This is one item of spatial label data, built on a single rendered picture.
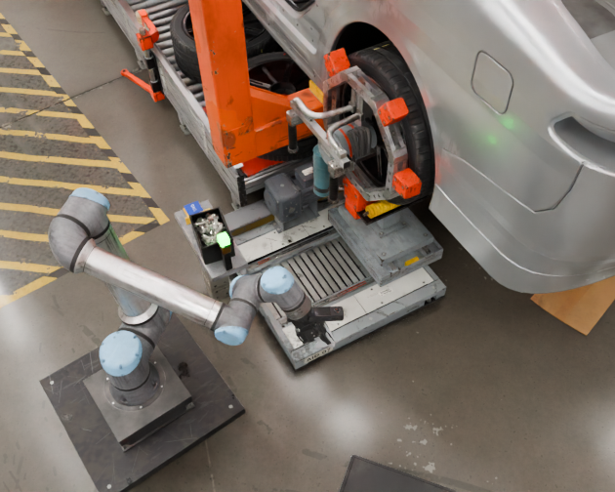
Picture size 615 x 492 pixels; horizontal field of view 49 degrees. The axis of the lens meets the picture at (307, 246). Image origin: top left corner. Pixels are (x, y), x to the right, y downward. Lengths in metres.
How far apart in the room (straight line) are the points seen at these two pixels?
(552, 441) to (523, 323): 0.58
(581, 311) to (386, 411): 1.09
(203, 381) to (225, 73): 1.25
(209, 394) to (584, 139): 1.65
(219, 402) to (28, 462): 0.88
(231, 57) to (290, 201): 0.77
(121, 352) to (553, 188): 1.53
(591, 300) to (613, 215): 1.45
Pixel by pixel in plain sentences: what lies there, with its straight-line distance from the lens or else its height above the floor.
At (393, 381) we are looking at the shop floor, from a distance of 3.09.
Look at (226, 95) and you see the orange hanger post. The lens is 2.92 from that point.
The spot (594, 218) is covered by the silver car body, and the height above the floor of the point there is 1.24.
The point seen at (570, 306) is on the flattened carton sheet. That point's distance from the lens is 3.49.
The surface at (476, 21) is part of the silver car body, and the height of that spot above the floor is 1.60.
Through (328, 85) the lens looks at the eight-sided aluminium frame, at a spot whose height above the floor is 0.97.
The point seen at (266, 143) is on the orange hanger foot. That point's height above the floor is 0.58.
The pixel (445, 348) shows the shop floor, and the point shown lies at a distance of 3.21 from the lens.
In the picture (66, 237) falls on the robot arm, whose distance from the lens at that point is 2.07.
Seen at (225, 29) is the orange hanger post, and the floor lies 1.23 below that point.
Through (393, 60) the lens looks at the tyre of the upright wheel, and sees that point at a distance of 2.67.
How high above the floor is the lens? 2.72
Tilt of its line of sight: 51 degrees down
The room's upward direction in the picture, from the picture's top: 1 degrees counter-clockwise
